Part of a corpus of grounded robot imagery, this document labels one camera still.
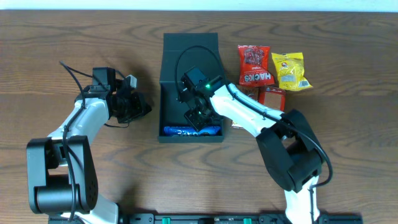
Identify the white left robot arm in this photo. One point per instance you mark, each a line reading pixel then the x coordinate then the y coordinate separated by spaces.
pixel 60 169

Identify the blue Oreo cookie pack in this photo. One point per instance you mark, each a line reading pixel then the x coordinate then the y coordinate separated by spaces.
pixel 190 131

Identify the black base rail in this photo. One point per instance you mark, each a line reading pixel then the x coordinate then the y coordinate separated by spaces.
pixel 270 218

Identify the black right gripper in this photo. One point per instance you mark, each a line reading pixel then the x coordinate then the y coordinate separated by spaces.
pixel 197 116

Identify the yellow candy bag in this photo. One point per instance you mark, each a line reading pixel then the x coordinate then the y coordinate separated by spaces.
pixel 290 71

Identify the brown Pocky box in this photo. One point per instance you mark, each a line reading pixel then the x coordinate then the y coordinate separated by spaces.
pixel 251 92

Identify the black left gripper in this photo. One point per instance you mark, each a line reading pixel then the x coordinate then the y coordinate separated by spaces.
pixel 137 106

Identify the black gift box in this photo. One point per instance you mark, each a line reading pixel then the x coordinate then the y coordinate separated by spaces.
pixel 190 64

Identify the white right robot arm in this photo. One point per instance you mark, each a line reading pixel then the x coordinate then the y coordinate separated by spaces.
pixel 290 151

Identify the red Hacks candy bag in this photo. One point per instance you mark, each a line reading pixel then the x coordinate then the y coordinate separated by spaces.
pixel 254 70

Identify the red snack box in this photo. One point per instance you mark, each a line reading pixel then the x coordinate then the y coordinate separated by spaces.
pixel 272 97

